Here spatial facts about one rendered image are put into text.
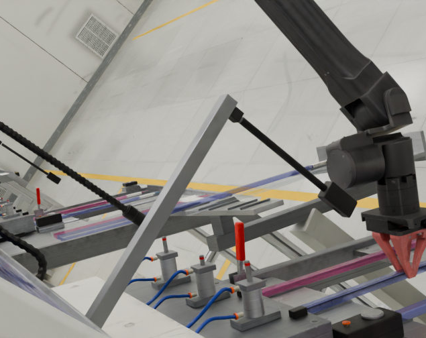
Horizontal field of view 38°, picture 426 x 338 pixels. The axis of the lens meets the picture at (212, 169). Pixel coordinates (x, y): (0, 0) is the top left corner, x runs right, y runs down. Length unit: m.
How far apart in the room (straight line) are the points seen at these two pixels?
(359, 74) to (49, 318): 0.68
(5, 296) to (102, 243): 1.44
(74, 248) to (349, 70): 1.03
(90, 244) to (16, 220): 0.35
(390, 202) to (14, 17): 7.88
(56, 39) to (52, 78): 0.51
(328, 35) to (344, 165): 0.19
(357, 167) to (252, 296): 0.28
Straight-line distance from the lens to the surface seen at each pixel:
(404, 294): 1.57
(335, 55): 0.90
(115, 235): 1.74
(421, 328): 0.79
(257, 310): 0.67
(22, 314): 0.30
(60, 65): 8.61
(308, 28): 0.89
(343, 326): 0.68
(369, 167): 0.87
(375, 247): 1.15
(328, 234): 1.39
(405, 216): 0.91
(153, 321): 0.67
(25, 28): 8.59
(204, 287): 0.76
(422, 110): 2.79
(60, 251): 1.70
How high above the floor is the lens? 1.57
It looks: 24 degrees down
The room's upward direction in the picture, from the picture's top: 53 degrees counter-clockwise
